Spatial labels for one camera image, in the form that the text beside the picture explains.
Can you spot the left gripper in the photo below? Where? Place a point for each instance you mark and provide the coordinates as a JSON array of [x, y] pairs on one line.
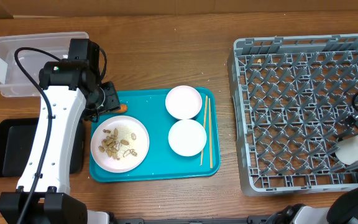
[[113, 102]]

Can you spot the orange carrot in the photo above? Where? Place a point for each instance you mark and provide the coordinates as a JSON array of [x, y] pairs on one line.
[[123, 108]]

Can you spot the small white cup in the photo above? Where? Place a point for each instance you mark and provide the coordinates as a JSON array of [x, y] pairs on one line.
[[347, 151]]

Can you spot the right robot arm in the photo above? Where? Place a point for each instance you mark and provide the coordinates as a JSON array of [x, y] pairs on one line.
[[343, 210]]

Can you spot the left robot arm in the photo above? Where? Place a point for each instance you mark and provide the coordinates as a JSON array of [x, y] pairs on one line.
[[71, 89]]

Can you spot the grey dishwasher rack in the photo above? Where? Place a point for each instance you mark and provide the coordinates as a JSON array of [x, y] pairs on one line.
[[291, 97]]

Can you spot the teal serving tray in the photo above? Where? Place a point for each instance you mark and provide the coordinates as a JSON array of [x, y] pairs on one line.
[[161, 162]]

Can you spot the white plate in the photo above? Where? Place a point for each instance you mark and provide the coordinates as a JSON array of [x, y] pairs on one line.
[[129, 128]]

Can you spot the peanut shells and rice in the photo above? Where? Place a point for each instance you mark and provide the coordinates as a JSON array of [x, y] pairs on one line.
[[116, 148]]

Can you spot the black plastic tray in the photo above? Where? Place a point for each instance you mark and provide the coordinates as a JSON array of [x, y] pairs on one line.
[[16, 139]]

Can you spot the clear plastic bin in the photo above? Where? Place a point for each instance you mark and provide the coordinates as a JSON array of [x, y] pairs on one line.
[[60, 56]]

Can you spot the left wooden chopstick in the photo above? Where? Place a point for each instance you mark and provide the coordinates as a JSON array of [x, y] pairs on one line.
[[204, 128]]

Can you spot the wooden chopstick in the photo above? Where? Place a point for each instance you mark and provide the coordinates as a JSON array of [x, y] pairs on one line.
[[204, 128], [210, 135]]

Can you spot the right wooden chopstick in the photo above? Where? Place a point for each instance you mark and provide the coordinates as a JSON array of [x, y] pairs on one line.
[[210, 135]]

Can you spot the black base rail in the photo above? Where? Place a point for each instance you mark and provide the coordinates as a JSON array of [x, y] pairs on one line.
[[252, 219]]

